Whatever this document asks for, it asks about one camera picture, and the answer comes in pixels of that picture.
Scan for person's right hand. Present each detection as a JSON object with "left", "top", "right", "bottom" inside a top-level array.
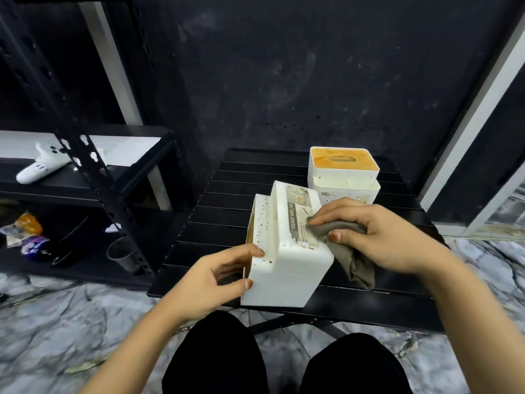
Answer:
[{"left": 306, "top": 197, "right": 456, "bottom": 277}]

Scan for person's left hand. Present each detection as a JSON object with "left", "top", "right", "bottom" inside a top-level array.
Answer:
[{"left": 164, "top": 243, "right": 265, "bottom": 325}]

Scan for grey cleaning cloth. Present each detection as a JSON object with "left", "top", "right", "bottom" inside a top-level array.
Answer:
[{"left": 307, "top": 220, "right": 376, "bottom": 291}]

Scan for person's left forearm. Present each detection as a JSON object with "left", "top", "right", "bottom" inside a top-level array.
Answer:
[{"left": 78, "top": 301, "right": 189, "bottom": 394}]

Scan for person's right forearm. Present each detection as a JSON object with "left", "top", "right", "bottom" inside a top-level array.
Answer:
[{"left": 424, "top": 252, "right": 525, "bottom": 394}]

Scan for person's black trousers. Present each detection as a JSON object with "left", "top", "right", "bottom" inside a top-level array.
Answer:
[{"left": 162, "top": 310, "right": 413, "bottom": 394}]

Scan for grey metal cup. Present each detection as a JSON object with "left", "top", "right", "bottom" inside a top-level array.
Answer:
[{"left": 106, "top": 236, "right": 144, "bottom": 275}]

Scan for black metal shelf rack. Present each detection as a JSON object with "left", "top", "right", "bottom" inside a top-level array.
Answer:
[{"left": 0, "top": 0, "right": 181, "bottom": 288}]

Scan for white board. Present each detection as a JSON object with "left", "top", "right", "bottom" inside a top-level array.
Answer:
[{"left": 0, "top": 130, "right": 163, "bottom": 168}]

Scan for orange snack packet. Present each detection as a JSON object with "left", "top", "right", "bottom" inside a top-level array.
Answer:
[{"left": 0, "top": 212, "right": 44, "bottom": 247}]

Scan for white handheld controller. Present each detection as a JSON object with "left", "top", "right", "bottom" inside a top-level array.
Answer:
[{"left": 15, "top": 142, "right": 73, "bottom": 185}]

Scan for black table leg frame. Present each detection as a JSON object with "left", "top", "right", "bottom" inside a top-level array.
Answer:
[{"left": 248, "top": 314, "right": 349, "bottom": 339}]

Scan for white door frame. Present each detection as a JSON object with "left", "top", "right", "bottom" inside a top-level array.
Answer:
[{"left": 418, "top": 11, "right": 525, "bottom": 242}]

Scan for white frame post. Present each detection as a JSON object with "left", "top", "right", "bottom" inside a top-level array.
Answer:
[{"left": 78, "top": 2, "right": 173, "bottom": 212}]

